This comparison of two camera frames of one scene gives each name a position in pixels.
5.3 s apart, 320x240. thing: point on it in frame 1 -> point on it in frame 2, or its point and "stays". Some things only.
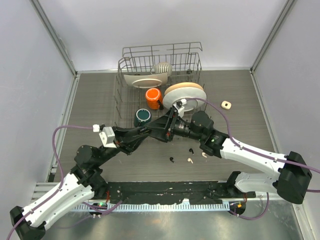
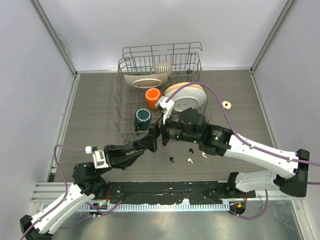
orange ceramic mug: x=152 y=95 stays
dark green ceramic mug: x=142 y=116 stays
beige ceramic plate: x=186 y=84 stays
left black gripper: x=129 y=139 -> x=114 y=153
